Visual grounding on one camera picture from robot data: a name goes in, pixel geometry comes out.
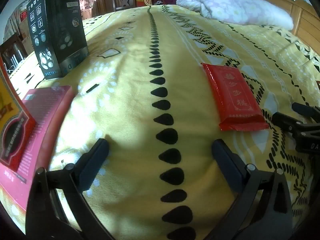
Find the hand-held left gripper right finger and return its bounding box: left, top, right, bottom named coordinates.
left=211, top=139, right=293, bottom=240

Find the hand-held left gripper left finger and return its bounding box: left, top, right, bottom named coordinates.
left=25, top=138, right=115, bottom=240

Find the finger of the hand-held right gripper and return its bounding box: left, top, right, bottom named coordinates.
left=291, top=102, right=320, bottom=118
left=272, top=112, right=304, bottom=137

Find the red snack packet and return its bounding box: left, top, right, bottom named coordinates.
left=201, top=63, right=270, bottom=132

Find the pink box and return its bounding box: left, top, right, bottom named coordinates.
left=0, top=85, right=77, bottom=212

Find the yellow printed blanket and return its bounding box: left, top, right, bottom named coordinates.
left=0, top=4, right=320, bottom=240

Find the red yellow snack box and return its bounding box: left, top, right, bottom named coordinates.
left=0, top=55, right=37, bottom=173

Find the wooden headboard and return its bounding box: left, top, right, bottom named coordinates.
left=250, top=0, right=320, bottom=53

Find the floral pink quilt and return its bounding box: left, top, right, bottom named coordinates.
left=176, top=0, right=294, bottom=30

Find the black product box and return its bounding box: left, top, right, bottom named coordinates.
left=26, top=0, right=90, bottom=80

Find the dark wooden chair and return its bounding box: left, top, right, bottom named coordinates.
left=0, top=32, right=28, bottom=67

